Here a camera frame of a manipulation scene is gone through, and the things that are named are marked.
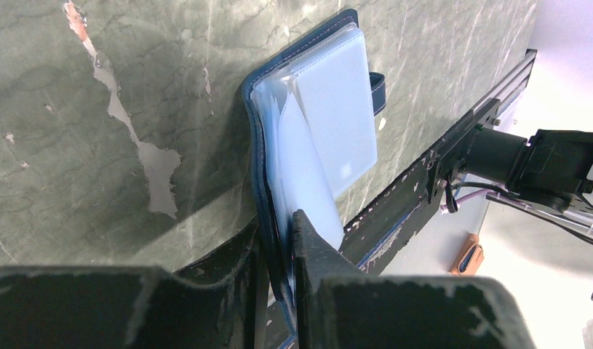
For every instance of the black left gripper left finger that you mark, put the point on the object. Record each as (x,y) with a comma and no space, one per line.
(210,303)

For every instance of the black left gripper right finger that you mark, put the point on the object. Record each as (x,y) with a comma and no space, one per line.
(340,306)

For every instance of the blue leather card holder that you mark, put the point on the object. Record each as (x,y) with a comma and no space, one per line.
(312,111)

